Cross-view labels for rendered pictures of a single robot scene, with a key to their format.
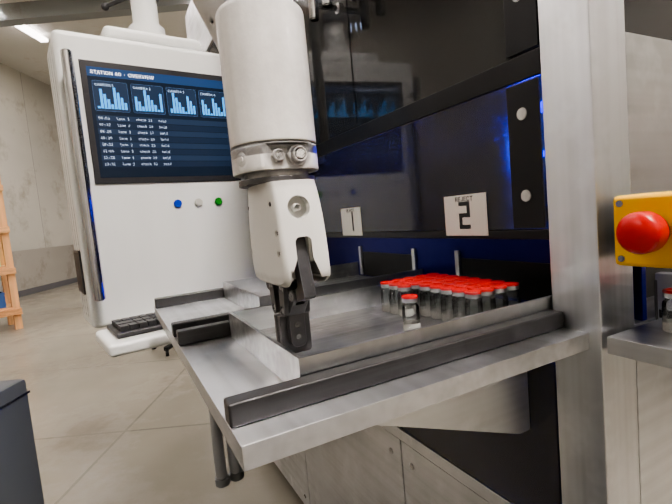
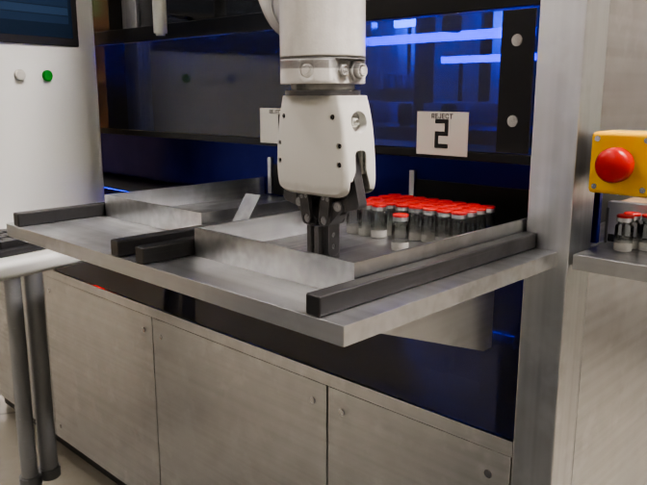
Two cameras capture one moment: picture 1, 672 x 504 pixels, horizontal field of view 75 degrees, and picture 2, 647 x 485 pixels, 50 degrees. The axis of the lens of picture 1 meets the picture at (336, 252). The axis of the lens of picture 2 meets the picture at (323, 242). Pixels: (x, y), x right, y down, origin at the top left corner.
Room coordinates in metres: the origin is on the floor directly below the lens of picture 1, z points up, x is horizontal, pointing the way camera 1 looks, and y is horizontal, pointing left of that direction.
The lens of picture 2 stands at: (-0.24, 0.28, 1.07)
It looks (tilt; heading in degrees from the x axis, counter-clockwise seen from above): 12 degrees down; 341
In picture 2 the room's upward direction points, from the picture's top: straight up
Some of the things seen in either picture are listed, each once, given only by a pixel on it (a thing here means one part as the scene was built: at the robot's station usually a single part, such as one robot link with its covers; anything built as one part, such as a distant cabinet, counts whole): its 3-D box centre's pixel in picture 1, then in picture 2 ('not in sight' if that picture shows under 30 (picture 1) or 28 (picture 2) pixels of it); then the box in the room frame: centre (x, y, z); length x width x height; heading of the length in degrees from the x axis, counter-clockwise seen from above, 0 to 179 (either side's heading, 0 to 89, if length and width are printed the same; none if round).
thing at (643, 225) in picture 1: (644, 232); (615, 165); (0.41, -0.29, 0.99); 0.04 x 0.04 x 0.04; 27
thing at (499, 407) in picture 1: (418, 415); (409, 329); (0.49, -0.08, 0.80); 0.34 x 0.03 x 0.13; 117
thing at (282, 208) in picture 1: (282, 226); (323, 138); (0.44, 0.05, 1.03); 0.10 x 0.07 x 0.11; 27
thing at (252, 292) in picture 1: (319, 283); (238, 202); (0.90, 0.04, 0.90); 0.34 x 0.26 x 0.04; 117
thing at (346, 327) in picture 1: (381, 317); (366, 236); (0.57, -0.05, 0.90); 0.34 x 0.26 x 0.04; 117
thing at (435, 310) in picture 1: (432, 300); (408, 221); (0.61, -0.13, 0.90); 0.18 x 0.02 x 0.05; 27
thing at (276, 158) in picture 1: (276, 164); (323, 74); (0.43, 0.05, 1.09); 0.09 x 0.08 x 0.03; 27
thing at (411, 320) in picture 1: (410, 314); (400, 233); (0.54, -0.09, 0.90); 0.02 x 0.02 x 0.04
